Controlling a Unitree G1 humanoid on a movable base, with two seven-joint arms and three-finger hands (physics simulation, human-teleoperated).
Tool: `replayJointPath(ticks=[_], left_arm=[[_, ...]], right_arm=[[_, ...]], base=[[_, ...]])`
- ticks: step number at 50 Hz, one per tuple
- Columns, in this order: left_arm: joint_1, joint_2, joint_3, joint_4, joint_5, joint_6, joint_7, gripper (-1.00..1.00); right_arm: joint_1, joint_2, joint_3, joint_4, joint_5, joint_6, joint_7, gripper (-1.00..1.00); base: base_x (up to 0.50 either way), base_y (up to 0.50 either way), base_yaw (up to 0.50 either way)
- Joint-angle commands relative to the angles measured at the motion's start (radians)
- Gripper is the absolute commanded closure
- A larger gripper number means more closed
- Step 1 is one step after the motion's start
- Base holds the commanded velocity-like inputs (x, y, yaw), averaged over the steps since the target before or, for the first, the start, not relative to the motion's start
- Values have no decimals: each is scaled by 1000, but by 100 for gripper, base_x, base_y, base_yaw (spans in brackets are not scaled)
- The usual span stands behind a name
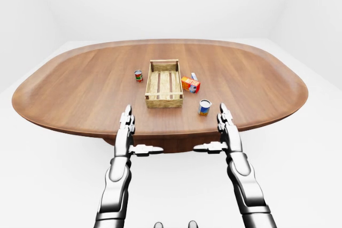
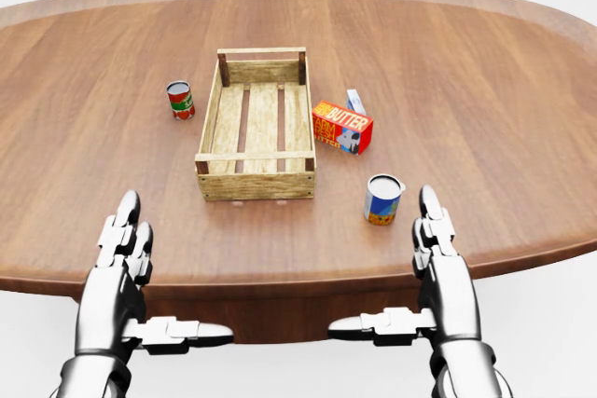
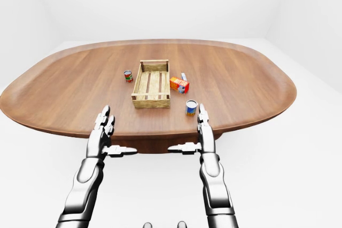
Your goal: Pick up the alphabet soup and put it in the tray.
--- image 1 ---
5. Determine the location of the blue and white soup tin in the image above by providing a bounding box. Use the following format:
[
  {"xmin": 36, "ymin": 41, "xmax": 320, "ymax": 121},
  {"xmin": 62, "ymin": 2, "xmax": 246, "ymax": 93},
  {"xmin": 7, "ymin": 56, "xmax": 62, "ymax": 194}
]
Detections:
[{"xmin": 198, "ymin": 99, "xmax": 213, "ymax": 117}]

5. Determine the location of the wooden slat tray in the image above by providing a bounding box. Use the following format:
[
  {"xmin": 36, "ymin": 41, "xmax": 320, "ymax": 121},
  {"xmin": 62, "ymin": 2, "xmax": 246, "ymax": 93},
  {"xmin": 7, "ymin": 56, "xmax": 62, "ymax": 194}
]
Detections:
[{"xmin": 144, "ymin": 59, "xmax": 184, "ymax": 109}]

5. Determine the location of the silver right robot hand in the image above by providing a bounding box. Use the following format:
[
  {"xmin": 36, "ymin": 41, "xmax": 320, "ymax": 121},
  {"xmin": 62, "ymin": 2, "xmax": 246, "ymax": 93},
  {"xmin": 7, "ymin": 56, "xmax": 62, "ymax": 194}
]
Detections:
[{"xmin": 193, "ymin": 103, "xmax": 244, "ymax": 157}]

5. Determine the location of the red butter box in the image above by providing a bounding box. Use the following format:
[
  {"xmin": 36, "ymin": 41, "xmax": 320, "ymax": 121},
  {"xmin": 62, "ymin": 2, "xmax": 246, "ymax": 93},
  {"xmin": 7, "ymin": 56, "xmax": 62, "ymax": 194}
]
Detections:
[{"xmin": 181, "ymin": 76, "xmax": 201, "ymax": 94}]

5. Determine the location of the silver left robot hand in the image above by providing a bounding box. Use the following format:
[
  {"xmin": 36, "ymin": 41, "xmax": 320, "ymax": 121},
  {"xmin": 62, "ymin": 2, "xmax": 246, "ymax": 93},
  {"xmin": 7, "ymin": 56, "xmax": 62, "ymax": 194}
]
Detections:
[{"xmin": 114, "ymin": 104, "xmax": 164, "ymax": 158}]

